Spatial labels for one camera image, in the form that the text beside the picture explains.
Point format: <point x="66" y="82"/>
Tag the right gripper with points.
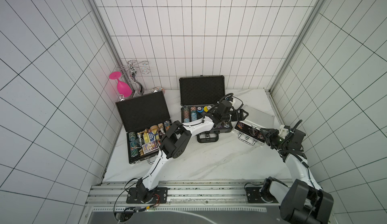
<point x="267" y="135"/>

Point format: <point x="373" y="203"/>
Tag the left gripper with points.
<point x="237" y="117"/>

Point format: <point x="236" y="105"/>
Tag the silver poker case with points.
<point x="249" y="130"/>

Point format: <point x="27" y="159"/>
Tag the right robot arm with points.
<point x="304" y="202"/>

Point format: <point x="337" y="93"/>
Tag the middle black poker case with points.
<point x="199" y="92"/>

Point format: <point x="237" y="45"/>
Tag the black poker case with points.
<point x="138" y="114"/>
<point x="199" y="92"/>

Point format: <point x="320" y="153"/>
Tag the left black poker case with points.
<point x="138" y="114"/>

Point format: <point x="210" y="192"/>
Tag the pink wine glass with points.
<point x="122" y="87"/>

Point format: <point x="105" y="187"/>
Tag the metal wire glass rack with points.
<point x="130" y="70"/>

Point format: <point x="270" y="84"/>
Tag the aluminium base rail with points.
<point x="118" y="198"/>

